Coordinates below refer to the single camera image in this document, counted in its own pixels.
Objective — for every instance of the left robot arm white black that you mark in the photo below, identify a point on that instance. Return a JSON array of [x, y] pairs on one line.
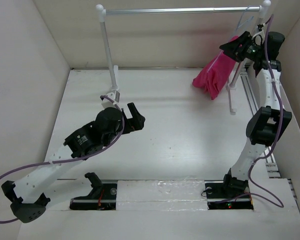
[[28, 195]]

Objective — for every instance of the white clothes rack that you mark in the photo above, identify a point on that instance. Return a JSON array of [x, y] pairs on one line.
[[114, 69]]

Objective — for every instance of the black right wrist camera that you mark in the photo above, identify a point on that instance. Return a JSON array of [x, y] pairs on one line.
[[274, 43]]

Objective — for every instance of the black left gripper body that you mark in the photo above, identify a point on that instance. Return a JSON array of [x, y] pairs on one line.
[[132, 124]]

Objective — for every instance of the pink trousers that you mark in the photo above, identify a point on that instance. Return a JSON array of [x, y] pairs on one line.
[[214, 76]]

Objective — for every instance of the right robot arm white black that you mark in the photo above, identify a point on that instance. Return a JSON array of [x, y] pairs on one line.
[[268, 124]]

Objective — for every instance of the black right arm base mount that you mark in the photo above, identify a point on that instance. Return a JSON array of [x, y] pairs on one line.
[[220, 199]]

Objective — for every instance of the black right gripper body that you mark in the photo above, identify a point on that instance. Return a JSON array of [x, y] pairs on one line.
[[249, 49]]

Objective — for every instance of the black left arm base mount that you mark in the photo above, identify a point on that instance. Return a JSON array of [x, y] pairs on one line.
[[102, 197]]

